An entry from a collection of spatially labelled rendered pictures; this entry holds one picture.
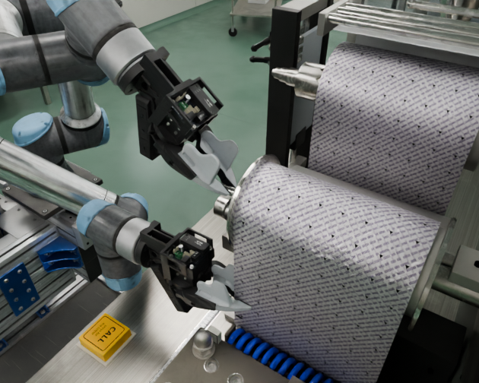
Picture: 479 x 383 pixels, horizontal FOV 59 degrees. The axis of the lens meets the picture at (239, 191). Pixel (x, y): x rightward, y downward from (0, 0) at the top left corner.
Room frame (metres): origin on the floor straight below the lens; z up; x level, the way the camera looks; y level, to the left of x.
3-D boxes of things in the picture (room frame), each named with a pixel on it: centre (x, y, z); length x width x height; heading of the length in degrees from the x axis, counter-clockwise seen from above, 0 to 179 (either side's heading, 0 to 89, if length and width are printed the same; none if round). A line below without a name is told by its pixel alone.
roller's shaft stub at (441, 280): (0.32, -0.27, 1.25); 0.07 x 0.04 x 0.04; 57
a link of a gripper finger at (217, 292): (0.41, 0.03, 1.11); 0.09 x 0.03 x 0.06; 56
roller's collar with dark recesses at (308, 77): (0.70, -0.14, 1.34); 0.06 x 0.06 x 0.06; 57
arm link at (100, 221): (0.57, 0.24, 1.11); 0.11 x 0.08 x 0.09; 57
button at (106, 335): (0.47, 0.26, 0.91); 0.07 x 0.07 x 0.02; 57
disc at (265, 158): (0.47, -0.02, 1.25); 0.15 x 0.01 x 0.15; 147
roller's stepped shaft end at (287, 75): (0.73, -0.09, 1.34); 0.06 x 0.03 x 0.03; 57
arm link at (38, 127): (1.08, 0.60, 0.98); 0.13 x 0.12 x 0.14; 118
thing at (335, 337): (0.36, -0.09, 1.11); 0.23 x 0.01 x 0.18; 57
